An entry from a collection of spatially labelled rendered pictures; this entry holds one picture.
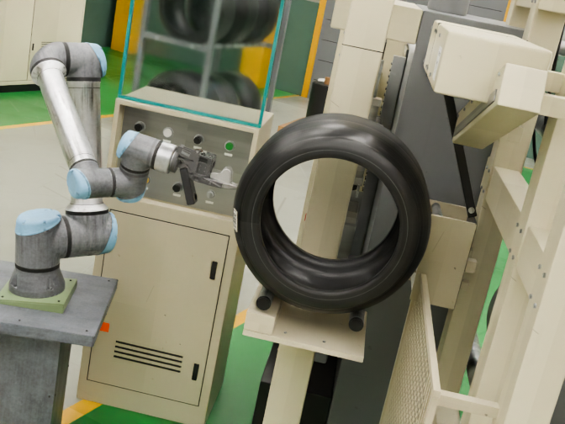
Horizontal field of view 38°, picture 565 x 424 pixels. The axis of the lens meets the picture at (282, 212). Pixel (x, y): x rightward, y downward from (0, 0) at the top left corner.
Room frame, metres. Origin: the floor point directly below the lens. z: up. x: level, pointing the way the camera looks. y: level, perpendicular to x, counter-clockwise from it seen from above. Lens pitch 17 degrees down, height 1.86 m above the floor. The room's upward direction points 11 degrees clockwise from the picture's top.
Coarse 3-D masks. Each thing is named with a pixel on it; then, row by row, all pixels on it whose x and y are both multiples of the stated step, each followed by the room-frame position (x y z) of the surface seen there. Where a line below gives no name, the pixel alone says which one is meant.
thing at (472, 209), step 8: (448, 96) 2.53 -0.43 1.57; (448, 104) 2.53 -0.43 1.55; (448, 112) 2.52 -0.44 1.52; (456, 112) 2.52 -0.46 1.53; (448, 120) 2.54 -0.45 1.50; (456, 120) 2.52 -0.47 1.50; (456, 144) 2.52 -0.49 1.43; (456, 152) 2.52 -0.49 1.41; (464, 152) 2.52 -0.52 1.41; (464, 160) 2.52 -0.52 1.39; (464, 168) 2.52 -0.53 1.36; (464, 176) 2.52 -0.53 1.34; (464, 184) 2.52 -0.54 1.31; (464, 192) 2.52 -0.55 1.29; (472, 192) 2.52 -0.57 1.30; (464, 200) 2.54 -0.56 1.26; (472, 200) 2.52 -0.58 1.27; (472, 208) 2.51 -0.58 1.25; (472, 216) 2.51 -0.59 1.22
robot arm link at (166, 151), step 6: (162, 144) 2.37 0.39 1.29; (168, 144) 2.38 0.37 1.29; (162, 150) 2.35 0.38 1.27; (168, 150) 2.36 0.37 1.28; (174, 150) 2.37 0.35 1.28; (156, 156) 2.35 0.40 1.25; (162, 156) 2.35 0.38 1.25; (168, 156) 2.35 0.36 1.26; (156, 162) 2.35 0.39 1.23; (162, 162) 2.34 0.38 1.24; (168, 162) 2.34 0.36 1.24; (156, 168) 2.36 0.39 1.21; (162, 168) 2.35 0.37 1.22; (168, 168) 2.36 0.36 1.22
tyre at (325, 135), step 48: (288, 144) 2.26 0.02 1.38; (336, 144) 2.23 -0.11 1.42; (384, 144) 2.26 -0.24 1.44; (240, 192) 2.28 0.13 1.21; (240, 240) 2.27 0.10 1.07; (288, 240) 2.52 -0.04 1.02; (384, 240) 2.50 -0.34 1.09; (288, 288) 2.24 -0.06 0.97; (336, 288) 2.45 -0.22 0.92; (384, 288) 2.22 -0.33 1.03
